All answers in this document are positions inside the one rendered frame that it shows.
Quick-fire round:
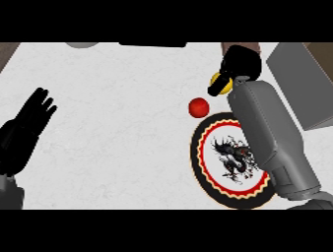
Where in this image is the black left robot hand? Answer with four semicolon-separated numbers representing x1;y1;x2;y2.
0;87;58;178

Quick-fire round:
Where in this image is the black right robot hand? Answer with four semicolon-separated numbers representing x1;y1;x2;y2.
206;44;263;97

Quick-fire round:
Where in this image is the yellow lemon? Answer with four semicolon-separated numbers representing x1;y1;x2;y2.
208;71;233;94

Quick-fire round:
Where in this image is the grey cardboard box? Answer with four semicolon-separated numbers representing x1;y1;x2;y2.
264;42;333;132

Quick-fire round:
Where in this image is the black rimmed dragon plate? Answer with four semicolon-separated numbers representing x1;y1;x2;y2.
189;111;277;211

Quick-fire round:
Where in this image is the brown object behind hand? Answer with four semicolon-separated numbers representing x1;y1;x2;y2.
220;42;261;57

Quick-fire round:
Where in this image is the red round fruit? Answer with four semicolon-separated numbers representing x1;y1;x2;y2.
187;96;209;119

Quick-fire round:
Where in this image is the black flat appliance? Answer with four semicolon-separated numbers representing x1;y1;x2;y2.
118;42;189;48

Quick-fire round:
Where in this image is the grey round object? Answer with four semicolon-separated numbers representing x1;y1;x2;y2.
64;42;100;49

